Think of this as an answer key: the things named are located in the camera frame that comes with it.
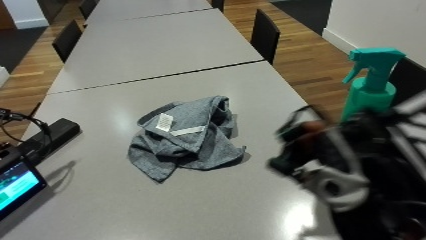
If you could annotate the teal spray bottle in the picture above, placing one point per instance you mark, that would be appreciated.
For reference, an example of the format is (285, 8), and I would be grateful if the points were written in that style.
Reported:
(370, 90)

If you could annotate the white cube with black markers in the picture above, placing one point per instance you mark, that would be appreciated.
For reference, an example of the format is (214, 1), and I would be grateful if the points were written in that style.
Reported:
(413, 130)

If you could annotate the grey crumpled cloth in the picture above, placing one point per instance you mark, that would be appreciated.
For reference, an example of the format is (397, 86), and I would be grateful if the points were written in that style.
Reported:
(186, 140)

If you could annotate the black chair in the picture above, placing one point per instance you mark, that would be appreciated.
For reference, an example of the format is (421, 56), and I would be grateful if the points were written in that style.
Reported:
(88, 7)
(265, 35)
(67, 40)
(217, 4)

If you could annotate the black rectangular box device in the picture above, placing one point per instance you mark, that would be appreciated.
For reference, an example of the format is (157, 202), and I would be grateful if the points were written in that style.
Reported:
(53, 136)

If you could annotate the tablet with lit screen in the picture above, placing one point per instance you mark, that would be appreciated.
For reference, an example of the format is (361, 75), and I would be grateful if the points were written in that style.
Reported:
(15, 186)

